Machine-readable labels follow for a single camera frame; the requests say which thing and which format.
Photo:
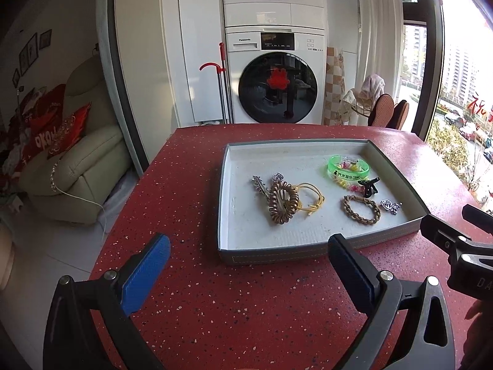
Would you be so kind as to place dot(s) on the beige crumpled cloth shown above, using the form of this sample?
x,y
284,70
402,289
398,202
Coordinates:
x,y
352,104

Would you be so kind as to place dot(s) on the small silver hair clip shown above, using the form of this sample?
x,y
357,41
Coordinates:
x,y
389,205

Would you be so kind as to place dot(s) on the white stacked dryer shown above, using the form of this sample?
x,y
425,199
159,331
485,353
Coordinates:
x,y
269,11

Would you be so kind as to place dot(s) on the grey cardboard tray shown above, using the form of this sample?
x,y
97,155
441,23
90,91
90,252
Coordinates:
x,y
262,231

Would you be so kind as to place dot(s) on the framed wall picture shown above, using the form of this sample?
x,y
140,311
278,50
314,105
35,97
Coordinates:
x,y
15,76
29,54
45,38

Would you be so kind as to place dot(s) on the brown-soled dark shoe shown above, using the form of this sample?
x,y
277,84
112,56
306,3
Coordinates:
x,y
400,115
382,110

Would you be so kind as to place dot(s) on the dark grey door frame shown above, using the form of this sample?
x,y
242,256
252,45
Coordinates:
x,y
123,65

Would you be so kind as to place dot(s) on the silver rhinestone hair clip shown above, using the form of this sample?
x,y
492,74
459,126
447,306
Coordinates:
x,y
259,185

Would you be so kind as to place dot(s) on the green translucent bangle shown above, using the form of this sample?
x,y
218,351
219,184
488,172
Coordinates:
x,y
339,170

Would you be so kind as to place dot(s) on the cream leather sofa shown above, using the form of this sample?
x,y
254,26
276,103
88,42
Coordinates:
x,y
84,154

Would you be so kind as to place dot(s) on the white front-load washing machine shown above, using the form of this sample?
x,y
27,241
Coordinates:
x,y
246,81

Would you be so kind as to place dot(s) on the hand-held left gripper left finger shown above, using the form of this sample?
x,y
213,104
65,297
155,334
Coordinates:
x,y
144,277

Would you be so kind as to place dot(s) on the red printed cushion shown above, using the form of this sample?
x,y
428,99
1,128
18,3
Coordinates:
x,y
40,127

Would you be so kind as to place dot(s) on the red embroidered cushion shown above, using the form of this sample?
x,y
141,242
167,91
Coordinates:
x,y
71,129

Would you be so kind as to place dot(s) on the person's right hand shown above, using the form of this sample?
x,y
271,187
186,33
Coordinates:
x,y
481,331

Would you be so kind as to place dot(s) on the dark window frame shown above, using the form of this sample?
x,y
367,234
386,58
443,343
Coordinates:
x,y
423,46

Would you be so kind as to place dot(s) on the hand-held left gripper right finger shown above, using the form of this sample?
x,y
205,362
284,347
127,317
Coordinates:
x,y
352,273

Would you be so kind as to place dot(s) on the red window decal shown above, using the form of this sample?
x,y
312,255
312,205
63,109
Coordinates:
x,y
479,104

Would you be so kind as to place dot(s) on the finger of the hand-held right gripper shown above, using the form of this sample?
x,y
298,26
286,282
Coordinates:
x,y
479,216
443,231

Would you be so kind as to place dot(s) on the white tall cabinet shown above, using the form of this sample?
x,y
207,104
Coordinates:
x,y
192,46

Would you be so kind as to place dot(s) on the black claw hair clip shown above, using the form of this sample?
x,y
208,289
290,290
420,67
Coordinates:
x,y
368,187

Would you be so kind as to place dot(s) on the pale pink towel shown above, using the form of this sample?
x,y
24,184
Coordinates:
x,y
373,88

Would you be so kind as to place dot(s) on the checkered hanging cloth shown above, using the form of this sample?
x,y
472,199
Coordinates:
x,y
334,84

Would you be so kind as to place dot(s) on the silver heart pendant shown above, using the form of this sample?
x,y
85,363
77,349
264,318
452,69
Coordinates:
x,y
277,177

